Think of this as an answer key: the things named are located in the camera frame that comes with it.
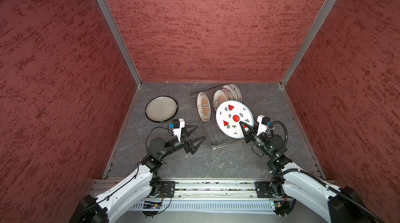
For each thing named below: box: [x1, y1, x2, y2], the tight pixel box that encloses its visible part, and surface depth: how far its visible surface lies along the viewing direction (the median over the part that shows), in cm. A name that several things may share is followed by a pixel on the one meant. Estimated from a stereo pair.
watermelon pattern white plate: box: [215, 100, 255, 139], surface depth 79 cm
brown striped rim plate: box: [144, 95, 179, 123], surface depth 106 cm
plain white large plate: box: [144, 95, 179, 123], surface depth 106 cm
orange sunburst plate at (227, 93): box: [220, 87, 232, 102], surface depth 92 cm
